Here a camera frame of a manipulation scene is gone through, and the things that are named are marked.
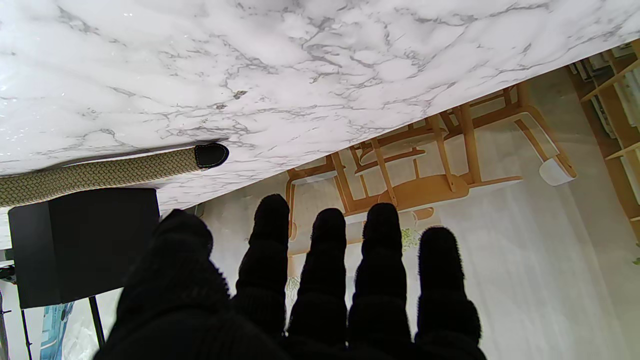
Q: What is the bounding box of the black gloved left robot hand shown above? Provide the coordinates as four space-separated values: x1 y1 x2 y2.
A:
95 193 487 360

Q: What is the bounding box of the beige woven belt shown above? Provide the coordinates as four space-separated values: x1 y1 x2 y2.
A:
0 142 231 208

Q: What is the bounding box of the black belt storage box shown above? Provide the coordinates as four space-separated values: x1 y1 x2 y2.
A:
7 187 161 310

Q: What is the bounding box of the black light stand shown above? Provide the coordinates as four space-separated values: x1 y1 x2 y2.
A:
0 265 107 360

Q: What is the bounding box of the printed room backdrop cloth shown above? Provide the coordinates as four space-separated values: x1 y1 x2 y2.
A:
0 40 640 360

